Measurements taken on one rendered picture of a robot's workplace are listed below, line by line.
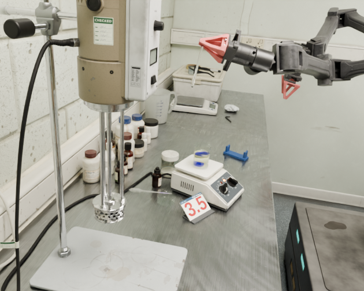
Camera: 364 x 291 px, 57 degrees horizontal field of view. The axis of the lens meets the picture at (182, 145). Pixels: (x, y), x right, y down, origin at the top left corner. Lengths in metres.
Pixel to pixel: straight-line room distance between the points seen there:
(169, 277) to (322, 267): 0.90
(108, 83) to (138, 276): 0.42
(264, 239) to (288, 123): 1.66
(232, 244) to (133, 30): 0.59
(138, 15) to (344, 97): 2.10
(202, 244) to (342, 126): 1.86
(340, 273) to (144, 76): 1.22
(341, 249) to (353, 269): 0.12
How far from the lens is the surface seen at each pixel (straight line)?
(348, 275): 1.57
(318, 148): 2.62
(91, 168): 1.10
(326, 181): 2.74
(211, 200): 1.02
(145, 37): 0.54
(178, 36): 2.39
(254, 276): 0.83
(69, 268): 0.81
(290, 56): 0.98
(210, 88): 2.08
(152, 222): 0.94
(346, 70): 1.37
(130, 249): 0.84
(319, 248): 1.65
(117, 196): 0.73
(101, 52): 0.56
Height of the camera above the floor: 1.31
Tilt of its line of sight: 23 degrees down
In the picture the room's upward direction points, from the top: 5 degrees clockwise
